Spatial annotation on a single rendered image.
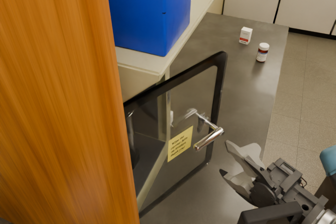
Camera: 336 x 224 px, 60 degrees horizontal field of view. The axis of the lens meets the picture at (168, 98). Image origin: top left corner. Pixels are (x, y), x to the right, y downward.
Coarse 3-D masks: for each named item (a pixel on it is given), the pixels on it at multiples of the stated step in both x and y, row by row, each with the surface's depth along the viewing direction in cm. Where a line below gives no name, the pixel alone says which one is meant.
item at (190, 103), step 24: (192, 72) 57; (216, 72) 63; (144, 96) 51; (168, 96) 56; (192, 96) 61; (216, 96) 69; (144, 120) 54; (168, 120) 60; (192, 120) 67; (216, 120) 76; (144, 144) 59; (192, 144) 73; (144, 168) 63; (168, 168) 71; (192, 168) 81; (144, 192) 69; (168, 192) 79
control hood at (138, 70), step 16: (192, 0) 51; (208, 0) 51; (192, 16) 46; (128, 48) 39; (176, 48) 40; (128, 64) 37; (144, 64) 37; (160, 64) 37; (128, 80) 38; (144, 80) 37; (128, 96) 40
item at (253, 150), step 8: (232, 144) 59; (248, 144) 60; (256, 144) 60; (232, 152) 59; (240, 152) 58; (248, 152) 59; (256, 152) 59; (240, 160) 58; (256, 160) 58; (248, 168) 57; (264, 168) 58
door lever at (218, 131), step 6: (204, 120) 71; (210, 126) 70; (216, 126) 70; (210, 132) 68; (216, 132) 68; (222, 132) 69; (204, 138) 67; (210, 138) 67; (198, 144) 65; (204, 144) 66; (198, 150) 65
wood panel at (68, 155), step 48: (0, 0) 26; (48, 0) 24; (96, 0) 24; (0, 48) 31; (48, 48) 28; (96, 48) 25; (0, 96) 37; (48, 96) 33; (96, 96) 29; (0, 144) 47; (48, 144) 40; (96, 144) 35; (0, 192) 65; (48, 192) 53; (96, 192) 45
